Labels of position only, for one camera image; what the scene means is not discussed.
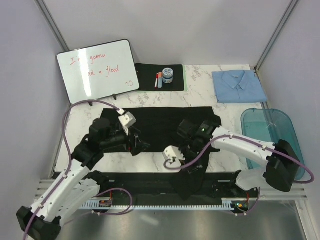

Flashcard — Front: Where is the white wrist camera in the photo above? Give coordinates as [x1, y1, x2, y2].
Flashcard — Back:
[162, 145, 186, 165]
[117, 108, 137, 129]

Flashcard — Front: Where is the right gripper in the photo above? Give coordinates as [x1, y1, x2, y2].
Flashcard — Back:
[175, 138, 203, 174]

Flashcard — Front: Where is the light blue cable duct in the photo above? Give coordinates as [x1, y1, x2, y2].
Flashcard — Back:
[79, 199, 245, 211]

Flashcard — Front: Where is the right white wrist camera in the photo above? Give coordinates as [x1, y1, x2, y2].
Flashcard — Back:
[162, 145, 186, 165]

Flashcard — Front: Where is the black mat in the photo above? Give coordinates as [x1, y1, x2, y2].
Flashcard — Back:
[135, 63, 186, 92]

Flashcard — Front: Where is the blue lidded jar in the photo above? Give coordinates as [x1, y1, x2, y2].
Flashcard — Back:
[162, 67, 174, 84]

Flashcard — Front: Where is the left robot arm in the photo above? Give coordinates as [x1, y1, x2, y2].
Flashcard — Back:
[16, 112, 150, 240]

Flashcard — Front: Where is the teal transparent plastic bin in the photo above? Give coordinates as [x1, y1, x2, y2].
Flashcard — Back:
[240, 108, 307, 181]

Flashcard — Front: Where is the red marker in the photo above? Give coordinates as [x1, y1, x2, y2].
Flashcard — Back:
[154, 73, 159, 89]

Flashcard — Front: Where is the black long sleeve shirt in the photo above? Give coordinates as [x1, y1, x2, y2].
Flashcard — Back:
[99, 106, 223, 202]

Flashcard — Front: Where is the white dry erase board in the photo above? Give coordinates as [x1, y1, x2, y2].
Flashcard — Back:
[56, 39, 140, 104]

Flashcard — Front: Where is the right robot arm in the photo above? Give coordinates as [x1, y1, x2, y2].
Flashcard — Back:
[177, 119, 300, 197]

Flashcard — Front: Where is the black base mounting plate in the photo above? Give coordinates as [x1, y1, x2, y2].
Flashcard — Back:
[97, 171, 258, 206]

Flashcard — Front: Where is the folded blue shirt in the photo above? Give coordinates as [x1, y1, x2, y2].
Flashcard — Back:
[212, 70, 267, 104]

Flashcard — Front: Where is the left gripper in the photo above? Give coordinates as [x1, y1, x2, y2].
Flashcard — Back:
[101, 125, 150, 156]

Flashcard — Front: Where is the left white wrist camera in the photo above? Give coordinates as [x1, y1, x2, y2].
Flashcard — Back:
[117, 108, 137, 129]

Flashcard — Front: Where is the aluminium rail frame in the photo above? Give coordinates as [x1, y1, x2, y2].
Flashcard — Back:
[34, 179, 308, 201]

